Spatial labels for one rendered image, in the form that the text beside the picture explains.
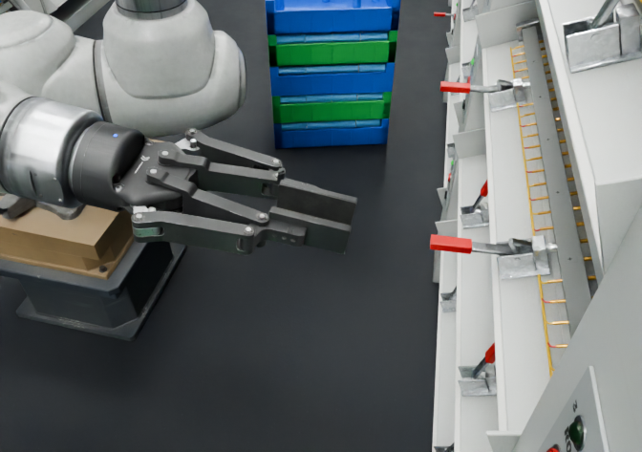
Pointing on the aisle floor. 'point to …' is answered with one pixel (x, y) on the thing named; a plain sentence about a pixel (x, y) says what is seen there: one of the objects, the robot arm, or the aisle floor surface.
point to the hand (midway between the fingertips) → (313, 216)
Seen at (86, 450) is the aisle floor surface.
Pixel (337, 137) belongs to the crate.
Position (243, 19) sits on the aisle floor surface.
